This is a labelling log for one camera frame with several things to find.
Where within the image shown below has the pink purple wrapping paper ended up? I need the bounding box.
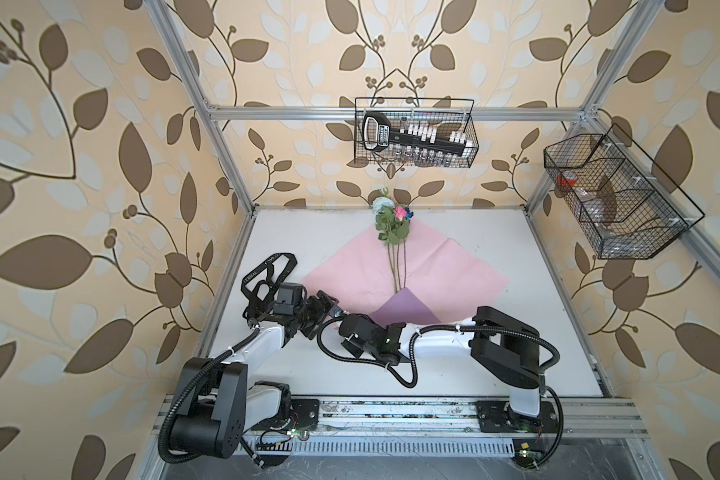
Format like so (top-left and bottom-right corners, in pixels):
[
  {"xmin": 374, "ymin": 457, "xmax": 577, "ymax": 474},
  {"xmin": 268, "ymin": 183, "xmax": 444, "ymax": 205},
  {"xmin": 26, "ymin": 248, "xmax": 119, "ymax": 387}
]
[{"xmin": 303, "ymin": 221, "xmax": 509, "ymax": 326}]

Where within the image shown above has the pale green fake flower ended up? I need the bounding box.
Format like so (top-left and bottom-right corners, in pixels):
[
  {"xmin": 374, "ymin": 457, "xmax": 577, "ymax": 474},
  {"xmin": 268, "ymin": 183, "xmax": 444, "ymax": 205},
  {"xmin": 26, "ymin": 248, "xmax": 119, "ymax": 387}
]
[{"xmin": 372, "ymin": 188, "xmax": 396, "ymax": 260}]

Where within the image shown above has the small magenta fake flower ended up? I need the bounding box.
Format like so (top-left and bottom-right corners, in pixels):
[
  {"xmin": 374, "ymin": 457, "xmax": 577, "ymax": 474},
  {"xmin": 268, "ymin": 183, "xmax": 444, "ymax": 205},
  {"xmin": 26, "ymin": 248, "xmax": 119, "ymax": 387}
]
[{"xmin": 393, "ymin": 206, "xmax": 411, "ymax": 290}]

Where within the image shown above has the pink fake rose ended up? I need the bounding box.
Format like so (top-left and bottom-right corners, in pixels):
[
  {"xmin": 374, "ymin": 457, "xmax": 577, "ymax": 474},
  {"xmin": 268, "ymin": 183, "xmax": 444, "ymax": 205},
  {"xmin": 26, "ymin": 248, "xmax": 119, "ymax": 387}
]
[{"xmin": 387, "ymin": 243, "xmax": 402, "ymax": 294}]

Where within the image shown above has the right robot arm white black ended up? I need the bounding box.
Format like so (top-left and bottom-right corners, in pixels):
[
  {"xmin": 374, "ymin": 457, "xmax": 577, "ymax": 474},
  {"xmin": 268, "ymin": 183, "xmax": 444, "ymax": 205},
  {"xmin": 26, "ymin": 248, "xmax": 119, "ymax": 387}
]
[{"xmin": 317, "ymin": 306, "xmax": 564, "ymax": 436}]

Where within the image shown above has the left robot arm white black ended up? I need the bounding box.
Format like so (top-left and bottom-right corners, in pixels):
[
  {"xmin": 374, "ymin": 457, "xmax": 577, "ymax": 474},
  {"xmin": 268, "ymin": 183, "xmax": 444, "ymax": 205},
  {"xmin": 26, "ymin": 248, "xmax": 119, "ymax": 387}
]
[{"xmin": 157, "ymin": 281, "xmax": 343, "ymax": 464}]

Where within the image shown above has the black socket tool set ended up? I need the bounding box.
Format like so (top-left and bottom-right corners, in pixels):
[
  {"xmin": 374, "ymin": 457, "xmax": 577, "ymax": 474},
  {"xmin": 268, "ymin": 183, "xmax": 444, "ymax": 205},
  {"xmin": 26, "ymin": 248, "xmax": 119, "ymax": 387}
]
[{"xmin": 359, "ymin": 112, "xmax": 477, "ymax": 157}]

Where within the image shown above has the red capped clear bottle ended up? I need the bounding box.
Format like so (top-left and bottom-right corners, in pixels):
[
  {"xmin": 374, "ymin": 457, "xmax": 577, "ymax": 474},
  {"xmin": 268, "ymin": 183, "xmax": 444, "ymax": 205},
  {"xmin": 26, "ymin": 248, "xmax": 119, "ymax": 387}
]
[{"xmin": 556, "ymin": 171, "xmax": 608, "ymax": 224}]

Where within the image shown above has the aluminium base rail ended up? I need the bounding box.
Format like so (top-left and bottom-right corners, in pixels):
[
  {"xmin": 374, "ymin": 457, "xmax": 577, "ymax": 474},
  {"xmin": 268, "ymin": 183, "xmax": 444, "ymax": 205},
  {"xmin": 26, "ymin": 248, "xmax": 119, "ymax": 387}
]
[{"xmin": 155, "ymin": 395, "xmax": 649, "ymax": 439}]

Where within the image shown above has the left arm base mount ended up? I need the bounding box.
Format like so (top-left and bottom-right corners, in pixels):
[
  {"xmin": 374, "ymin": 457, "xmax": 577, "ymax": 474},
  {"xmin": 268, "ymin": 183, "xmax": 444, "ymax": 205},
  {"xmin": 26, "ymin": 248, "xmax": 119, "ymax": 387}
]
[{"xmin": 249, "ymin": 398, "xmax": 320, "ymax": 432}]

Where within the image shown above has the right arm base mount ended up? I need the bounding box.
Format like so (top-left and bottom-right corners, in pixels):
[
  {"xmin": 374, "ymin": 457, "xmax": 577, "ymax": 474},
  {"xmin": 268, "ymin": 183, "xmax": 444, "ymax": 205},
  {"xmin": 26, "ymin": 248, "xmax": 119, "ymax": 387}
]
[{"xmin": 475, "ymin": 400, "xmax": 560, "ymax": 435}]

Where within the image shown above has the back black wire basket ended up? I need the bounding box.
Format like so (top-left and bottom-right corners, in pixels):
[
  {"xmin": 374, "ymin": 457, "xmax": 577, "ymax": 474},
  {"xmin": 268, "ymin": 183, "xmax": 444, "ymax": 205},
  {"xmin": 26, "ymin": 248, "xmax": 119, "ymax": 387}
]
[{"xmin": 354, "ymin": 96, "xmax": 479, "ymax": 169}]

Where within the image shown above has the black wire basket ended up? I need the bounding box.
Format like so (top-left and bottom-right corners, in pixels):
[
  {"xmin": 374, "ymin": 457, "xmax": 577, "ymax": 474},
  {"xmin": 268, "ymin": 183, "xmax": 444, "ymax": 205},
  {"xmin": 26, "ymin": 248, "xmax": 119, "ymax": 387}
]
[
  {"xmin": 354, "ymin": 96, "xmax": 479, "ymax": 169},
  {"xmin": 543, "ymin": 124, "xmax": 705, "ymax": 260}
]

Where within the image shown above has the right black wire basket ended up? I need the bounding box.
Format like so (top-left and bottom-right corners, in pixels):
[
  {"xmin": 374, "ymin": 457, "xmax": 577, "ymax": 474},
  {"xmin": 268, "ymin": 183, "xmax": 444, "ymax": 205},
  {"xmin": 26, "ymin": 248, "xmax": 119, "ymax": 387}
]
[{"xmin": 543, "ymin": 124, "xmax": 705, "ymax": 260}]

